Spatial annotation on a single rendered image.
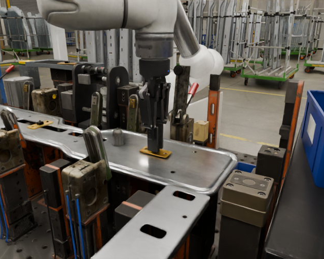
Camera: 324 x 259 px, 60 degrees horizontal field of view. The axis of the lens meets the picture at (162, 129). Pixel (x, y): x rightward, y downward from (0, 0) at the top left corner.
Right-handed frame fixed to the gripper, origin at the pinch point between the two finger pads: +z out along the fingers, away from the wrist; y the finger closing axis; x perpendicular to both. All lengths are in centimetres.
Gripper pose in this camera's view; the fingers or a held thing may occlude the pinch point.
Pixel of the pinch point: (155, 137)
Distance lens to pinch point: 73.7
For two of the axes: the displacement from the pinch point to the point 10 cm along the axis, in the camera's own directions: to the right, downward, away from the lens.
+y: -4.9, 3.0, -8.2
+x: 8.7, 1.7, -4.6
